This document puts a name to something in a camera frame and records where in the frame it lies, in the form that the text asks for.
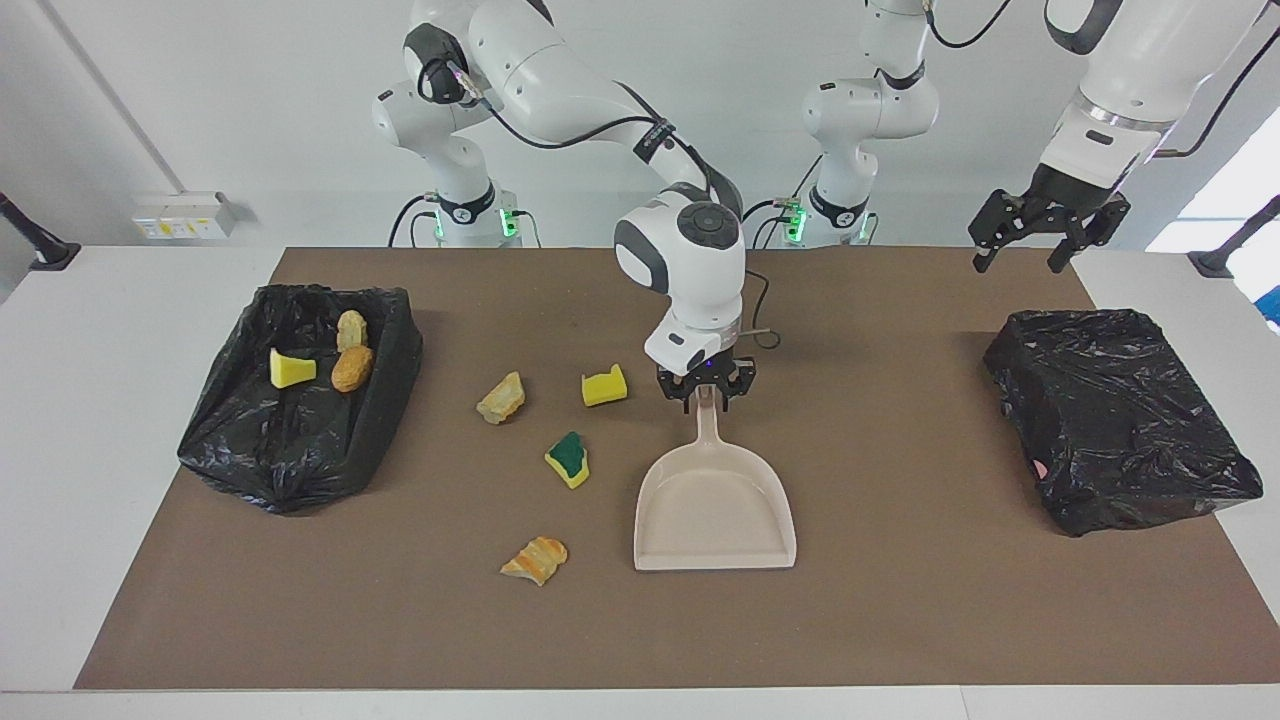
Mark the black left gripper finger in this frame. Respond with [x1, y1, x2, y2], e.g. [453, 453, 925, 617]
[1045, 195, 1133, 274]
[968, 188, 1031, 273]

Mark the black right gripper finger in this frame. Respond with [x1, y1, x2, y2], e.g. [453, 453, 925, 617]
[718, 365, 758, 413]
[657, 368, 701, 414]

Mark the yellow sponge block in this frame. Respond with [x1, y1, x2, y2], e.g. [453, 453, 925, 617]
[581, 364, 629, 408]

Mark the beige plastic dustpan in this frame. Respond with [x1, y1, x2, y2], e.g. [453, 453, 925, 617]
[633, 383, 798, 572]

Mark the green and yellow sponge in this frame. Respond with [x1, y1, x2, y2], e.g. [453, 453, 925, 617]
[544, 431, 591, 490]

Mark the pale bread chunk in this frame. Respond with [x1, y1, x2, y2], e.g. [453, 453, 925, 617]
[476, 372, 527, 426]

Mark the brown bread roll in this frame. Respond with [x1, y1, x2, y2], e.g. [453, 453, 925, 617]
[331, 345, 375, 393]

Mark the yellow sponge wedge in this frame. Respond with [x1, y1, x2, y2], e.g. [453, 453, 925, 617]
[269, 347, 318, 389]

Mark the black bag lined open bin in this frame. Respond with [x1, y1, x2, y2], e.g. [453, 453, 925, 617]
[177, 284, 424, 516]

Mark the black clamp stand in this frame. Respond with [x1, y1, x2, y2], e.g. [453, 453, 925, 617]
[1187, 195, 1280, 279]
[0, 190, 81, 272]

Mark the black bag covered box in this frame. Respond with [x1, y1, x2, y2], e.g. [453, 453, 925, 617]
[983, 308, 1264, 538]

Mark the orange striped croissant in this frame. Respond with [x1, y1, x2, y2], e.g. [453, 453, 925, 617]
[500, 536, 569, 587]

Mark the brown table mat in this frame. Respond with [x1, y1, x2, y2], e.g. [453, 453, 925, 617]
[73, 247, 1280, 691]

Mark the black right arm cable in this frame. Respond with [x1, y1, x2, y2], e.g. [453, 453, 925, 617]
[440, 60, 783, 351]

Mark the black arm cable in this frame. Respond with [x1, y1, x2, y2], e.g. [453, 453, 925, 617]
[1158, 55, 1280, 161]
[440, 60, 783, 351]

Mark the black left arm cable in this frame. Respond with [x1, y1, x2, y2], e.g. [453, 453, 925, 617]
[1158, 55, 1280, 161]

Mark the black base cable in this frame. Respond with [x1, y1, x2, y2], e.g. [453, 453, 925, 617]
[388, 195, 433, 248]

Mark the white wall socket box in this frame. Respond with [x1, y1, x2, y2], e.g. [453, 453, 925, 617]
[133, 192, 238, 241]

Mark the white wall cable duct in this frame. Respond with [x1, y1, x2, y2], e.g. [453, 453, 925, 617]
[40, 0, 191, 196]

